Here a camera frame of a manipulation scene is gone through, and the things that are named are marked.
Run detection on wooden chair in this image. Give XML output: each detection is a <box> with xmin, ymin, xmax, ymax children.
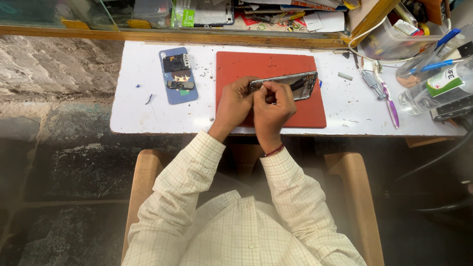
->
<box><xmin>121</xmin><ymin>143</ymin><xmax>385</xmax><ymax>266</ymax></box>

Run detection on black tweezers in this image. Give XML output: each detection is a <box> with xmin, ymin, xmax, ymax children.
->
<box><xmin>342</xmin><ymin>51</ymin><xmax>360</xmax><ymax>69</ymax></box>

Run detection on grey metal screwdriver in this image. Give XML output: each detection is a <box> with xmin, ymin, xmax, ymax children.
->
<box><xmin>357</xmin><ymin>64</ymin><xmax>387</xmax><ymax>100</ymax></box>

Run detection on red thread wrist band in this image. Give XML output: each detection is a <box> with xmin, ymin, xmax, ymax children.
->
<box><xmin>263</xmin><ymin>144</ymin><xmax>285</xmax><ymax>157</ymax></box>

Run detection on smartphone frame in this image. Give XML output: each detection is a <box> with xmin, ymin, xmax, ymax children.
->
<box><xmin>248</xmin><ymin>71</ymin><xmax>319</xmax><ymax>101</ymax></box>

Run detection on white cable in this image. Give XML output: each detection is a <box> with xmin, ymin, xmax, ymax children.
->
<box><xmin>347</xmin><ymin>15</ymin><xmax>452</xmax><ymax>64</ymax></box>

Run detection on purple white toothbrush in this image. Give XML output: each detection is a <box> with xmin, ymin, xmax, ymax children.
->
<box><xmin>373</xmin><ymin>62</ymin><xmax>400</xmax><ymax>129</ymax></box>

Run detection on person's checked cream shirt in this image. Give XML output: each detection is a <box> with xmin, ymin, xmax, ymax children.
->
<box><xmin>121</xmin><ymin>129</ymin><xmax>367</xmax><ymax>266</ymax></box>

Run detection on red rubber work mat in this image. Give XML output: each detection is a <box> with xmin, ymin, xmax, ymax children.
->
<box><xmin>215</xmin><ymin>51</ymin><xmax>327</xmax><ymax>129</ymax></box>

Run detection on black device with cable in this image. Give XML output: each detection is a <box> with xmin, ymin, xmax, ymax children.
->
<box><xmin>430</xmin><ymin>95</ymin><xmax>473</xmax><ymax>122</ymax></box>

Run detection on black phone speaker module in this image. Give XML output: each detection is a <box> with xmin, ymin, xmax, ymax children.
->
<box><xmin>167</xmin><ymin>80</ymin><xmax>195</xmax><ymax>91</ymax></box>

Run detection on person's right hand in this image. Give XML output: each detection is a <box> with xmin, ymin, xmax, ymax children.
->
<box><xmin>253</xmin><ymin>81</ymin><xmax>297</xmax><ymax>138</ymax></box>

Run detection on black phone camera board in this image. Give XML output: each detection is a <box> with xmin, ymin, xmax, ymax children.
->
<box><xmin>163</xmin><ymin>53</ymin><xmax>191</xmax><ymax>73</ymax></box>

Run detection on glass display counter with parts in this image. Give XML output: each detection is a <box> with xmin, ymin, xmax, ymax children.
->
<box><xmin>0</xmin><ymin>0</ymin><xmax>363</xmax><ymax>49</ymax></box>

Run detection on blue cartoon phone back cover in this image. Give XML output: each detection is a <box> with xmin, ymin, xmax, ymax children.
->
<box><xmin>158</xmin><ymin>47</ymin><xmax>199</xmax><ymax>105</ymax></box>

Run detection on clear plastic container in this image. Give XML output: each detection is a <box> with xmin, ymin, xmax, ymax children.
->
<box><xmin>358</xmin><ymin>3</ymin><xmax>449</xmax><ymax>61</ymax></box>

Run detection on clear bottle with blue nozzle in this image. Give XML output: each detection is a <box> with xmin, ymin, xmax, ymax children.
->
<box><xmin>395</xmin><ymin>23</ymin><xmax>473</xmax><ymax>88</ymax></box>

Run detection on person's left hand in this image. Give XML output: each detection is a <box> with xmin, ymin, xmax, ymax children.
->
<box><xmin>215</xmin><ymin>76</ymin><xmax>259</xmax><ymax>129</ymax></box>

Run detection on clear plastic water bottle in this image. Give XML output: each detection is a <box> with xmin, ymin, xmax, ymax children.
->
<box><xmin>398</xmin><ymin>55</ymin><xmax>473</xmax><ymax>115</ymax></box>

